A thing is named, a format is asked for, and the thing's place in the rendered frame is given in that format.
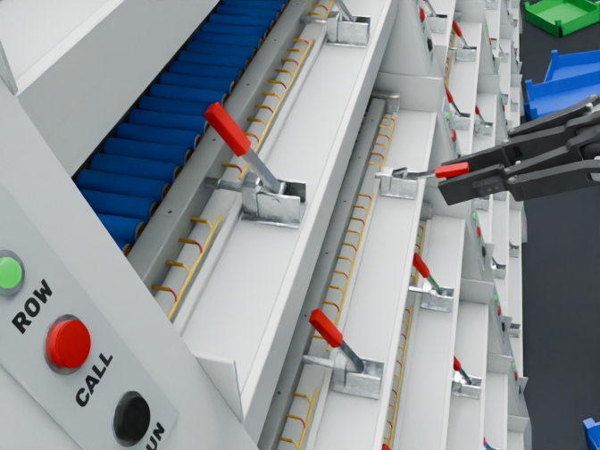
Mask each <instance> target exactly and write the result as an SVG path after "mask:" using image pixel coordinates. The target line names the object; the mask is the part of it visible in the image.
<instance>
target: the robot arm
mask: <svg viewBox="0 0 600 450"><path fill-rule="evenodd" d="M521 134H522V136H521ZM507 135H508V138H507V139H505V140H504V141H502V143H501V145H498V146H493V147H490V148H488V149H484V150H481V151H478V152H476V153H473V154H467V155H465V156H462V157H459V158H456V159H453V160H450V161H447V162H442V163H441V166H446V165H451V164H457V163H468V164H469V173H466V174H463V175H457V176H451V177H446V180H443V181H439V182H438V185H437V187H438V189H439V191H440V193H441V194H442V196H443V197H444V199H445V201H446V204H447V205H453V204H459V203H462V202H465V201H469V200H471V199H475V198H479V197H483V196H489V195H493V194H496V193H499V192H503V191H509V192H510V193H511V195H512V196H513V199H514V201H516V202H521V201H526V200H530V199H534V198H539V197H543V196H551V195H556V194H561V193H565V192H569V191H573V190H578V189H582V188H591V187H600V95H598V94H593V95H591V96H589V97H587V98H585V99H583V100H582V101H580V102H578V103H577V104H574V105H572V106H569V107H566V108H564V109H561V110H559V111H557V112H552V113H550V114H548V115H546V116H543V117H540V118H538V119H535V120H533V121H529V122H526V123H524V124H521V125H520V126H517V127H514V128H512V129H509V130H508V131H507ZM579 152H581V155H582V158H583V159H581V157H580V154H579ZM530 158H531V159H530ZM526 159H528V160H527V161H524V162H520V163H517V164H516V162H518V161H522V160H526ZM515 175H517V176H515Z"/></svg>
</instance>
